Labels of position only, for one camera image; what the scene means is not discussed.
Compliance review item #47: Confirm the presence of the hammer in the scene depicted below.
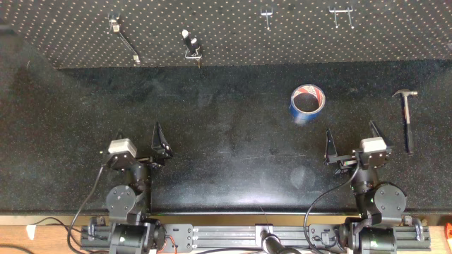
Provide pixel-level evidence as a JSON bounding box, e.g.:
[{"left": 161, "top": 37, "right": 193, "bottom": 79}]
[{"left": 392, "top": 88, "right": 419, "bottom": 155}]

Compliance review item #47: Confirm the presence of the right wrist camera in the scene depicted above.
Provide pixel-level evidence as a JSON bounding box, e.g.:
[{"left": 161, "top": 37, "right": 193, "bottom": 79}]
[{"left": 359, "top": 136, "right": 388, "bottom": 155}]

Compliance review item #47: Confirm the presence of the double metal hook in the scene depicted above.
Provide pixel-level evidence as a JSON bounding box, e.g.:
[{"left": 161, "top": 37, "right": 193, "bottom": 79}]
[{"left": 328, "top": 6, "right": 355, "bottom": 30}]

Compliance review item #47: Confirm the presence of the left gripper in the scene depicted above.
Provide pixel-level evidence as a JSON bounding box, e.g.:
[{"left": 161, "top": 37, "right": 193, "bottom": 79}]
[{"left": 114, "top": 121, "right": 174, "bottom": 170}]

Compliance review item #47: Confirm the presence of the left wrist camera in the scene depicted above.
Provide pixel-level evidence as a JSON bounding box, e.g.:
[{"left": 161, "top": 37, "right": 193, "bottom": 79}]
[{"left": 107, "top": 138, "right": 138, "bottom": 159}]

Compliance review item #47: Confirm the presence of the roll of blue tape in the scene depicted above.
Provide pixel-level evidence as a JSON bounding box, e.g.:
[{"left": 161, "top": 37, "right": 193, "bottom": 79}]
[{"left": 289, "top": 83, "right": 326, "bottom": 126}]

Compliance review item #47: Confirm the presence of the black pegboard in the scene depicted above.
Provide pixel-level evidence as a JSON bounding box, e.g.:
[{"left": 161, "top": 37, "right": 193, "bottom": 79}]
[{"left": 0, "top": 0, "right": 452, "bottom": 70}]

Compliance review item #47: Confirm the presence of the single metal hook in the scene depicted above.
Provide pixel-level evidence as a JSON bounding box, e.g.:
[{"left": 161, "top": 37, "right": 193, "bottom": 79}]
[{"left": 260, "top": 8, "right": 273, "bottom": 32}]

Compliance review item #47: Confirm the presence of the mounting rail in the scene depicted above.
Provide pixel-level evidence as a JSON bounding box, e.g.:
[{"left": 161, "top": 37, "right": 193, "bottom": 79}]
[{"left": 80, "top": 215, "right": 433, "bottom": 254}]

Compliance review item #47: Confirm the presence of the thin black cable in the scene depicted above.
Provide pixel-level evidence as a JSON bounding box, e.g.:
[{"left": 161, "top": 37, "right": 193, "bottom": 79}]
[{"left": 0, "top": 216, "right": 83, "bottom": 254}]

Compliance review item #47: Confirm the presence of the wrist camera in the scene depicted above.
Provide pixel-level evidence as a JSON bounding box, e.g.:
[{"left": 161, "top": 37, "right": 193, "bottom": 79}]
[
  {"left": 107, "top": 138, "right": 138, "bottom": 159},
  {"left": 359, "top": 136, "right": 388, "bottom": 155}
]

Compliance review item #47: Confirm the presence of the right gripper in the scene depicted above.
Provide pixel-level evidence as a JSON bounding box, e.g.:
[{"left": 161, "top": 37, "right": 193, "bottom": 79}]
[{"left": 323, "top": 120, "right": 393, "bottom": 175}]

